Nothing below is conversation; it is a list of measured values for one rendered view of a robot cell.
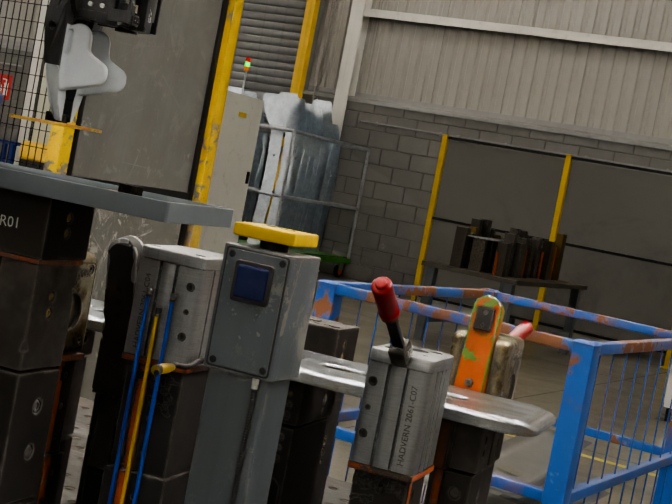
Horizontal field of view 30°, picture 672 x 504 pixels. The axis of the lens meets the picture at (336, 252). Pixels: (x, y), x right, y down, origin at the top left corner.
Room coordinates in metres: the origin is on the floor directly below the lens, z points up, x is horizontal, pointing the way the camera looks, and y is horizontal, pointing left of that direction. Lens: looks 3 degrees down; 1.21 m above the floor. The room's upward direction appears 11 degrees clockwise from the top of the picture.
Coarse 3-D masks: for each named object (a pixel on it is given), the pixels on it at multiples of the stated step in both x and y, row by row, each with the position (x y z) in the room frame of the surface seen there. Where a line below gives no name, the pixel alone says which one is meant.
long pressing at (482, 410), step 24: (96, 312) 1.52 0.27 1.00; (312, 360) 1.47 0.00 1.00; (336, 360) 1.51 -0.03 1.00; (312, 384) 1.36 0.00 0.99; (336, 384) 1.35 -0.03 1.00; (360, 384) 1.34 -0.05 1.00; (456, 408) 1.31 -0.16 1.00; (480, 408) 1.35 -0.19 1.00; (504, 408) 1.38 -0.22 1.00; (528, 408) 1.42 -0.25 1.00; (504, 432) 1.29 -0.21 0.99; (528, 432) 1.30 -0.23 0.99
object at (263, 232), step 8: (240, 224) 1.10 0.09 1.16; (248, 224) 1.10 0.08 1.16; (256, 224) 1.12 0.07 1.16; (264, 224) 1.15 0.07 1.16; (240, 232) 1.10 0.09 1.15; (248, 232) 1.10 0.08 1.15; (256, 232) 1.10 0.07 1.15; (264, 232) 1.10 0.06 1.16; (272, 232) 1.09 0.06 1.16; (280, 232) 1.09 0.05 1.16; (288, 232) 1.09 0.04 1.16; (296, 232) 1.11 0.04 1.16; (304, 232) 1.14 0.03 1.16; (264, 240) 1.10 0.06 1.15; (272, 240) 1.09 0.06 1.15; (280, 240) 1.09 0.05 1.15; (288, 240) 1.09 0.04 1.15; (296, 240) 1.09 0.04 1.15; (304, 240) 1.11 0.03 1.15; (312, 240) 1.13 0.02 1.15; (264, 248) 1.11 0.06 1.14; (272, 248) 1.11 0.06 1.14; (280, 248) 1.11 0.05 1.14; (288, 248) 1.12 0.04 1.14
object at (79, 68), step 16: (80, 32) 1.18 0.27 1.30; (64, 48) 1.18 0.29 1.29; (80, 48) 1.18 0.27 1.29; (48, 64) 1.18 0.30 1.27; (64, 64) 1.18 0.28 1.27; (80, 64) 1.18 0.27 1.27; (96, 64) 1.18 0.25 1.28; (48, 80) 1.18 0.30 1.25; (64, 80) 1.18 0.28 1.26; (80, 80) 1.18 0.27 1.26; (96, 80) 1.18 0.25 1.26; (48, 96) 1.19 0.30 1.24; (64, 96) 1.20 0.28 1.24
